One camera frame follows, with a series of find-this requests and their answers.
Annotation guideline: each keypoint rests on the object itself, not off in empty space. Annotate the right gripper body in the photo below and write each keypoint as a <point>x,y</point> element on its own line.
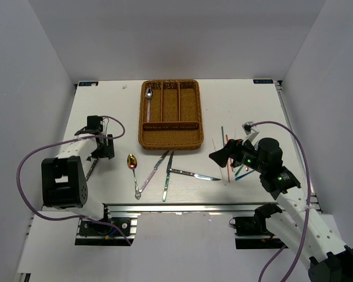
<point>243,155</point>

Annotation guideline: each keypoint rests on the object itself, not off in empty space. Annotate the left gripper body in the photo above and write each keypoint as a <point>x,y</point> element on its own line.
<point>104,151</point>

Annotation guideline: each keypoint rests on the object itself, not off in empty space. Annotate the green rainbow fork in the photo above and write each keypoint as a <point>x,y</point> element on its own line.
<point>239,170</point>

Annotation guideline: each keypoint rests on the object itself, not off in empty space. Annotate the gold rainbow spoon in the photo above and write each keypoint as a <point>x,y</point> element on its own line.
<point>132,165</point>

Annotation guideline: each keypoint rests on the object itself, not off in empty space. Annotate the pink handled silver spoon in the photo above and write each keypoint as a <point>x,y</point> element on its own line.
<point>149,95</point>

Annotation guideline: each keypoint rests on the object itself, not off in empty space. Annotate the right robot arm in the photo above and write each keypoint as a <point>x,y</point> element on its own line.
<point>300,227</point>

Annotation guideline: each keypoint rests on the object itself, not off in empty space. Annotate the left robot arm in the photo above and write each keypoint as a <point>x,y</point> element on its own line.
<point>64,185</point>

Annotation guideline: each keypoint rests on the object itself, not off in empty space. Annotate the blue fork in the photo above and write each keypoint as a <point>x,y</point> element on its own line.
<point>244,175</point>

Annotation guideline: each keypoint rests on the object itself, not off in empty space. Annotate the white chopstick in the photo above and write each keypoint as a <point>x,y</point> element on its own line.
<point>220,169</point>

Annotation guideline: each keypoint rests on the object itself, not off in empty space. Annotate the teal chopstick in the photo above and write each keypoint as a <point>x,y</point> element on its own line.
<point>223,136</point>

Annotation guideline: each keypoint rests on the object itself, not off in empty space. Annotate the wicker cutlery tray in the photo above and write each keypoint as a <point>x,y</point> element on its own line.
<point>176,116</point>

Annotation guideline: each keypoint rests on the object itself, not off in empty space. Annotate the left blue table label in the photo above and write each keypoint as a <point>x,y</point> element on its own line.
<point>88,83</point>

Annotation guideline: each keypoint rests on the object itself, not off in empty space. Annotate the blue table label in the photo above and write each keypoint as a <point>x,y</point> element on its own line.
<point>263,81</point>
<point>88,83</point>

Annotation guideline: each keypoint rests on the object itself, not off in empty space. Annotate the right blue table label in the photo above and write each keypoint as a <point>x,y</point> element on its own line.
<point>263,81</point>

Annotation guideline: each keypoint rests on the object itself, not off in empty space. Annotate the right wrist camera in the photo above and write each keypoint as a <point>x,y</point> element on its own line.
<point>250,131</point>

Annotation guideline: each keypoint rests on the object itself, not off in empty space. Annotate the dark handled knife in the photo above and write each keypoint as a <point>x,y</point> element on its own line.
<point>195,175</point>

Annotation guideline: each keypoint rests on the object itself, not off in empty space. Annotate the aluminium table rail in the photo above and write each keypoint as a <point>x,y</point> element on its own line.
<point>165,207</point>

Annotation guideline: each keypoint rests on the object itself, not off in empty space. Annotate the pink handled knife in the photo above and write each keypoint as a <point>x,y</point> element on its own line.
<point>154,170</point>

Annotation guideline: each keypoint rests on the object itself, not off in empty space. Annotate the green handled knife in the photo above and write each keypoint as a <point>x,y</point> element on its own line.
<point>168,168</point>

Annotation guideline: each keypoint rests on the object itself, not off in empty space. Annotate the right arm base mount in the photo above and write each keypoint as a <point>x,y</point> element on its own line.
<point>251,232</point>

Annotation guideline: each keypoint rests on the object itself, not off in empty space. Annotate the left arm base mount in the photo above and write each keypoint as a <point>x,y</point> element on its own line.
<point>92,234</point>

